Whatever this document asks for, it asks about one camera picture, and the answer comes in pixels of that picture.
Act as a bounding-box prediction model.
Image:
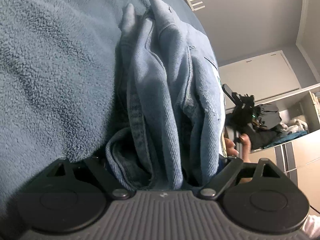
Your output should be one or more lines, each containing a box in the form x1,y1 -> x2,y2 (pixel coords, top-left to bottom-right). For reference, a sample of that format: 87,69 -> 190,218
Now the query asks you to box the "white wifi router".
189,0 -> 206,11

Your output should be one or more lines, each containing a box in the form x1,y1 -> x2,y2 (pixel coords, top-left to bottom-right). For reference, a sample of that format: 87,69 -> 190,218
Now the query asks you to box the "white wardrobe cabinet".
219,51 -> 319,215

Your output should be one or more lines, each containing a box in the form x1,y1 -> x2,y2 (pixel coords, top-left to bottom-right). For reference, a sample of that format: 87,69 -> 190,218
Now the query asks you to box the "blue fleece blanket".
0,0 -> 216,240

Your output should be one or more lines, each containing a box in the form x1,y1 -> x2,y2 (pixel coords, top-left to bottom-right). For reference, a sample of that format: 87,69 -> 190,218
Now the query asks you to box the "light blue denim jacket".
106,0 -> 225,190

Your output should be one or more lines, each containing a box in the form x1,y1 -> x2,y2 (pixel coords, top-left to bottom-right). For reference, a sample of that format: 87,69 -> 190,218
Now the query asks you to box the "person's right hand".
224,133 -> 251,163

